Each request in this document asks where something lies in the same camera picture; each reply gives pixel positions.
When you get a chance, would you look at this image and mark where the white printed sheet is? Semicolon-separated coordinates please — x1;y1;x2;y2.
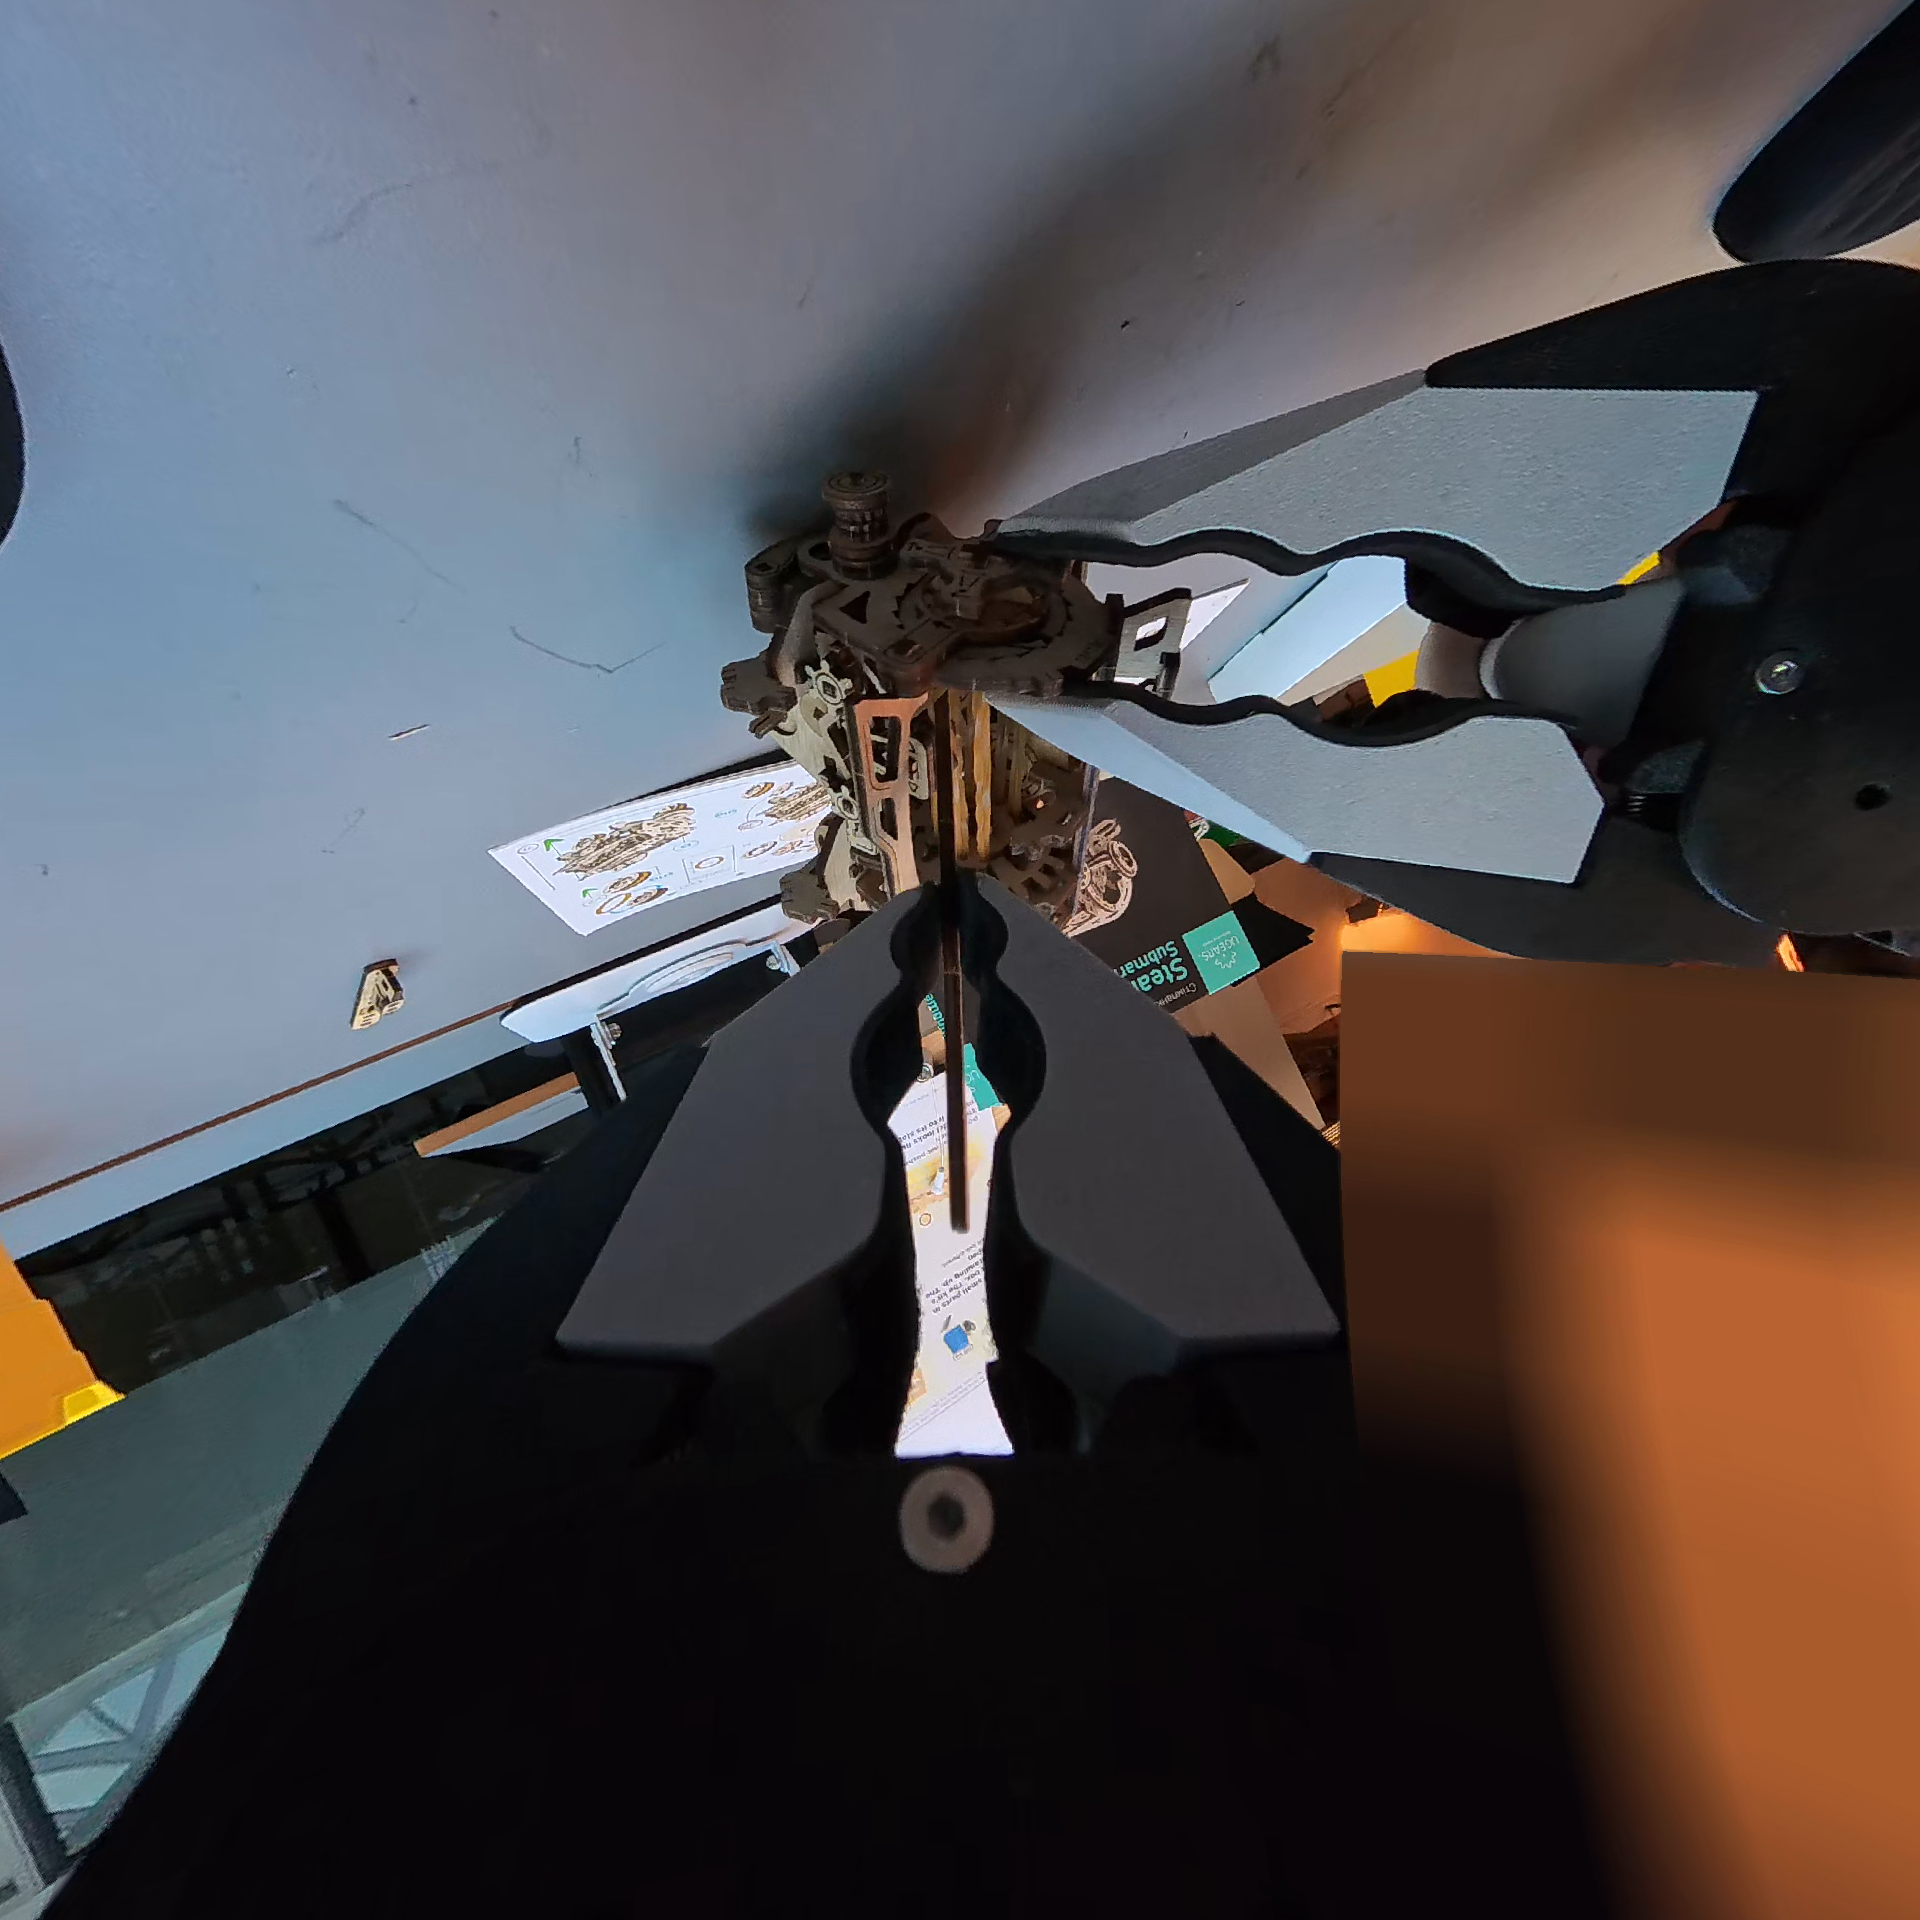
894;1046;1018;1460

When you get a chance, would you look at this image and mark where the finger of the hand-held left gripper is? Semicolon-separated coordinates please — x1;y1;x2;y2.
987;370;1760;613
996;664;1609;888

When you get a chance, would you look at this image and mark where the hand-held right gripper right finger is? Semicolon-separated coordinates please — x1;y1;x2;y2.
961;879;1344;1444

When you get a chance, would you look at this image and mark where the yellow box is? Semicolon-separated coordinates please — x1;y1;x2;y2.
0;1240;127;1462

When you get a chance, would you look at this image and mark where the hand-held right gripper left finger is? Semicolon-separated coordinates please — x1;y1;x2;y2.
559;881;955;1444

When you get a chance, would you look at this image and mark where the wooden mechanical model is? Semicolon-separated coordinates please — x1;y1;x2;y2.
718;468;1196;941

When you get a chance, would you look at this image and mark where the dark rounded pad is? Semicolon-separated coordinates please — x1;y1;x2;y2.
1713;0;1920;268

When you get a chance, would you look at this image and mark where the thin dark wooden strip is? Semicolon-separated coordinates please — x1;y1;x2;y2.
932;680;977;1234

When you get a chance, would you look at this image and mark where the black model kit box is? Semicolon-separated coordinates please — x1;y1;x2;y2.
1073;777;1281;1016

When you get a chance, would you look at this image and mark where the illustrated instruction booklet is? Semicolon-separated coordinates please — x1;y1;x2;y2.
489;758;836;941

